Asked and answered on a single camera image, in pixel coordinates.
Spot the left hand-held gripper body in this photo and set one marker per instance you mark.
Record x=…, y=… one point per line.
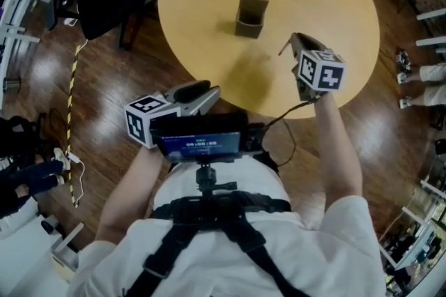
x=137, y=121

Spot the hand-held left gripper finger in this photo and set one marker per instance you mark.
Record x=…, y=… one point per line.
x=203, y=102
x=190, y=90

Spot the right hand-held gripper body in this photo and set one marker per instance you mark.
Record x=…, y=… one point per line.
x=322, y=74

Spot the red pen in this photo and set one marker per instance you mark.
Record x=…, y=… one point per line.
x=284, y=47

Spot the brown pen holder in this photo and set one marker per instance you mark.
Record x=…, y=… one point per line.
x=248, y=29

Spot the person's right forearm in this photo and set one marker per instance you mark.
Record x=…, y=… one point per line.
x=338, y=156

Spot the person's left forearm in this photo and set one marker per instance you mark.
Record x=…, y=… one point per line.
x=125, y=198

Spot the black phone with lit screen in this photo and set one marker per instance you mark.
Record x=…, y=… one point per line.
x=202, y=145

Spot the yellow black striped floor tape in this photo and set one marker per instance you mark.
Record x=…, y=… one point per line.
x=71, y=114

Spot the white power adapter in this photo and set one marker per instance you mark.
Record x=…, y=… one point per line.
x=74, y=158
x=71, y=21

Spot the black chest harness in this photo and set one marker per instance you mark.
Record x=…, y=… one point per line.
x=195, y=215

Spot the white side table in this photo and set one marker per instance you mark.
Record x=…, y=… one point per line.
x=433, y=27

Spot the cardboard box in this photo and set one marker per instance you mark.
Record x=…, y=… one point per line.
x=64, y=253

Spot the white metal desk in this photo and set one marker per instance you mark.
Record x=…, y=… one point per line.
x=12, y=30

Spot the white shirt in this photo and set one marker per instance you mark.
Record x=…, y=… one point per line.
x=244, y=267

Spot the black chest camera mount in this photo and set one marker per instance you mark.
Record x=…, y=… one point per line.
x=209, y=178

